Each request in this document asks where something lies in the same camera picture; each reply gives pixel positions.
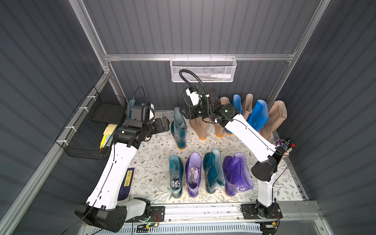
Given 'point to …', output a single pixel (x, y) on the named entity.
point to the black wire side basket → (83, 137)
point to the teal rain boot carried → (131, 103)
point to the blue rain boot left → (237, 104)
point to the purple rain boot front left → (193, 170)
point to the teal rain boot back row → (178, 127)
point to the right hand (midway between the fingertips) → (185, 108)
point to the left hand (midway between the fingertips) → (163, 124)
